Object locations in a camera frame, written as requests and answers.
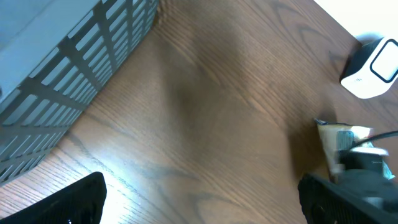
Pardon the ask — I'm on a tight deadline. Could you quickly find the grey plastic mesh basket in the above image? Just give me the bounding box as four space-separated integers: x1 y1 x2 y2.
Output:
1 0 159 184

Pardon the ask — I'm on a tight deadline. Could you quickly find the white barcode scanner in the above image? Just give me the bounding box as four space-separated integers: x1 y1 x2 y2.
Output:
340 37 397 99

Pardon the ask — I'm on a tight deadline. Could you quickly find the cream blue snack bag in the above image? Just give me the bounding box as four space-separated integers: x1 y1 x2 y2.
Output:
315 119 397 182

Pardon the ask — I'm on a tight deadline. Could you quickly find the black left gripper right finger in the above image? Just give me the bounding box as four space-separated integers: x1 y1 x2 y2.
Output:
298 172 397 223

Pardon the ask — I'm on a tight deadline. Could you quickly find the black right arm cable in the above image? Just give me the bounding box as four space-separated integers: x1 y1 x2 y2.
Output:
351 130 398 149

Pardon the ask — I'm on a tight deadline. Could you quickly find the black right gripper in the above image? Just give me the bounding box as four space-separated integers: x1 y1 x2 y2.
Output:
337 147 397 212

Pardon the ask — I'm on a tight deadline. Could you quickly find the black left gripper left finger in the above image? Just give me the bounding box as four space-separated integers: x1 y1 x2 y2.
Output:
1 172 107 224

